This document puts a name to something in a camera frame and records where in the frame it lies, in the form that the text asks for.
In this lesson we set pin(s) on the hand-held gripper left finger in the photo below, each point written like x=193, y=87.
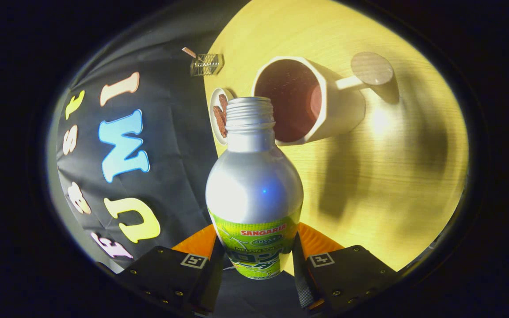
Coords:
x=161, y=271

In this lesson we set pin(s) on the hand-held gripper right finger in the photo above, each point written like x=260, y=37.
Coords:
x=356, y=274

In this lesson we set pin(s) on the silver juice bottle green label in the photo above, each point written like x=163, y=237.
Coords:
x=254, y=185

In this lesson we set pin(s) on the wooden table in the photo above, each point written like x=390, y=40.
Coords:
x=391, y=185

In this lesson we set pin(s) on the black backdrop cloth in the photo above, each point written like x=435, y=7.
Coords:
x=179, y=132

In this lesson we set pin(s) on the brown sausage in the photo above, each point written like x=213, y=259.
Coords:
x=220, y=121
x=224, y=106

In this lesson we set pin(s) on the white oval plate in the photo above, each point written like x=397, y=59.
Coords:
x=214, y=99

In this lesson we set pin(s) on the clear square holder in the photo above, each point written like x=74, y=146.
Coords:
x=207, y=65

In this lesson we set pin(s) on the pink straw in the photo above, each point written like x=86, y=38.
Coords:
x=188, y=52

